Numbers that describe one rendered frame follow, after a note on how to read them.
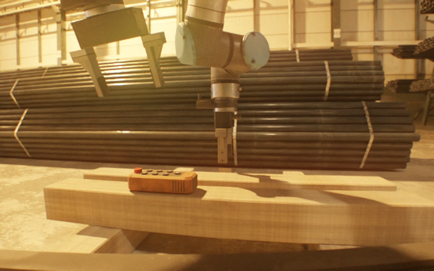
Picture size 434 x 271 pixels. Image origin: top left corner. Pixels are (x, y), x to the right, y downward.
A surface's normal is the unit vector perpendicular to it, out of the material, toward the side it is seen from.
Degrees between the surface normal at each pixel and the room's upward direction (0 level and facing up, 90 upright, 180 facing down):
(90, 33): 114
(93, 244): 0
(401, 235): 90
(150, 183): 90
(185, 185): 90
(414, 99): 90
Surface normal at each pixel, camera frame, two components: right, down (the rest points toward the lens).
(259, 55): 0.53, 0.07
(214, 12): 0.42, 0.53
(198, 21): -0.23, 0.44
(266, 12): -0.18, 0.08
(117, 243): 0.98, 0.01
